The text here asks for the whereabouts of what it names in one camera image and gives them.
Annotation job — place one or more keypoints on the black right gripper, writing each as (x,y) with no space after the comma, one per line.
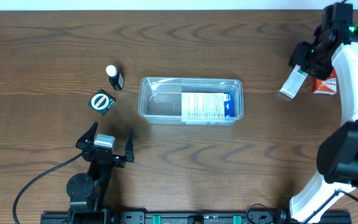
(299,56)

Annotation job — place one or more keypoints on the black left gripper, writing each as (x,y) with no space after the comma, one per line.
(130,155)

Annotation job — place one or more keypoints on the orange red medicine box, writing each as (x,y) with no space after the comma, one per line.
(327,86)

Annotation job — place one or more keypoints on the white green medicine box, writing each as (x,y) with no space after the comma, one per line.
(294,82)

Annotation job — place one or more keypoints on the blue white medicine box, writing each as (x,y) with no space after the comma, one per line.
(201,107)

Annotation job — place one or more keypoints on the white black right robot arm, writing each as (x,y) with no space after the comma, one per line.
(337,158)

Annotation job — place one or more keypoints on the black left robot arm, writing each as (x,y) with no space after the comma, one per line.
(86,190)

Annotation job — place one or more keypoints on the clear plastic container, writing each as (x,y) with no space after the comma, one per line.
(160,98)

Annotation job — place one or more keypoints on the green Zam-Buk box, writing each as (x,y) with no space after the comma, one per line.
(101,102)

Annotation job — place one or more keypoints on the dark bottle white cap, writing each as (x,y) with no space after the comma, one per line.
(115,76)

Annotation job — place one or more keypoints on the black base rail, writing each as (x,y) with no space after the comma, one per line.
(257,215)

